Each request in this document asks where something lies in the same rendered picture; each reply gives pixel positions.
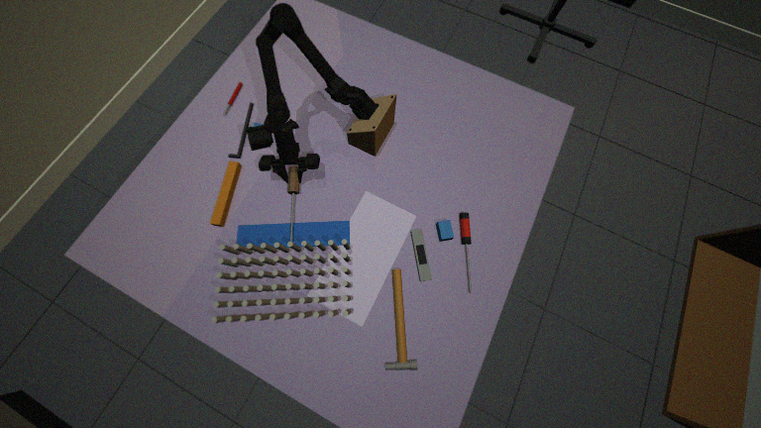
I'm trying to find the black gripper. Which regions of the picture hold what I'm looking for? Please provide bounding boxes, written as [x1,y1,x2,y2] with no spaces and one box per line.
[259,142,320,184]

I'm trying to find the red-handled screwdriver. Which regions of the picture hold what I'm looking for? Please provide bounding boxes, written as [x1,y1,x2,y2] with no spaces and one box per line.
[223,82,243,116]

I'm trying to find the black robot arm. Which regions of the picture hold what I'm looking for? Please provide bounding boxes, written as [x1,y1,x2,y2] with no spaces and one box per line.
[246,3,379,151]

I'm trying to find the brown flat bar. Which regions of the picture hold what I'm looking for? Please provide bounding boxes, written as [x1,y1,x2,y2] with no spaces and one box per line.
[209,161,241,227]

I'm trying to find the hammer with wooden handle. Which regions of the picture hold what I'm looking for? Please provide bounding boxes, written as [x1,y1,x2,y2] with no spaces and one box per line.
[385,269,418,370]

